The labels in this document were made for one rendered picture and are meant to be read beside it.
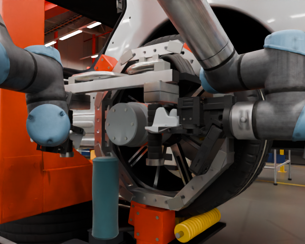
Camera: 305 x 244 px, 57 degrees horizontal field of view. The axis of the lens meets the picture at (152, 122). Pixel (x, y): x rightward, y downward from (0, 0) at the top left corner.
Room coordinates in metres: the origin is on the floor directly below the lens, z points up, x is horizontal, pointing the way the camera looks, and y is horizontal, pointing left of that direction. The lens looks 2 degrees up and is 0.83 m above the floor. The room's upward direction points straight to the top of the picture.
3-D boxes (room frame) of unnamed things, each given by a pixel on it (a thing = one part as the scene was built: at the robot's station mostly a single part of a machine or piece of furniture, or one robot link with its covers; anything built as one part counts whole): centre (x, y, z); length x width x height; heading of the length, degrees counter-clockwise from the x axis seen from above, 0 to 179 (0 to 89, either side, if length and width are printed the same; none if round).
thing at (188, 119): (0.60, -0.12, 0.86); 0.12 x 0.08 x 0.09; 54
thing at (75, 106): (0.91, 0.25, 0.93); 0.09 x 0.05 x 0.05; 144
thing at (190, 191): (0.98, -0.01, 0.85); 0.54 x 0.07 x 0.54; 54
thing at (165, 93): (0.71, -0.02, 0.93); 0.09 x 0.05 x 0.05; 144
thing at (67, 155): (0.89, 0.27, 0.83); 0.04 x 0.04 x 0.16
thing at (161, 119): (0.64, -0.02, 0.86); 0.09 x 0.03 x 0.06; 62
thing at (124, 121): (0.92, 0.04, 0.85); 0.21 x 0.14 x 0.14; 144
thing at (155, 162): (0.69, -0.01, 0.83); 0.04 x 0.04 x 0.16
